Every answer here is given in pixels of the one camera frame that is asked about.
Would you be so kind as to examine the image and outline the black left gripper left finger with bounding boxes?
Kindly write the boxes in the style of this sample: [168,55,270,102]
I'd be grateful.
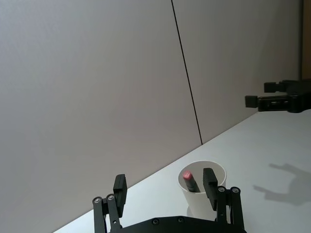
[92,174,128,233]

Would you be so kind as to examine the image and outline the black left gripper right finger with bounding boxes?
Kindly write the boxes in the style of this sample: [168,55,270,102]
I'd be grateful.
[202,167,245,230]

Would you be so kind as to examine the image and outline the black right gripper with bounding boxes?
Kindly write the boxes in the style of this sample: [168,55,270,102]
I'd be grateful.
[244,80,311,114]

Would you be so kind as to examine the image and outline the dark pen with red cap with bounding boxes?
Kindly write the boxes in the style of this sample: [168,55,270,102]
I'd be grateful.
[182,170,202,193]

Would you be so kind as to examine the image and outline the white paper cup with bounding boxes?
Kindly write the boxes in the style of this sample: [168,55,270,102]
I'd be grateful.
[178,160,227,222]

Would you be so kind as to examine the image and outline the brown wooden panel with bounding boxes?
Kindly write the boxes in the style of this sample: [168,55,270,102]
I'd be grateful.
[302,0,311,81]

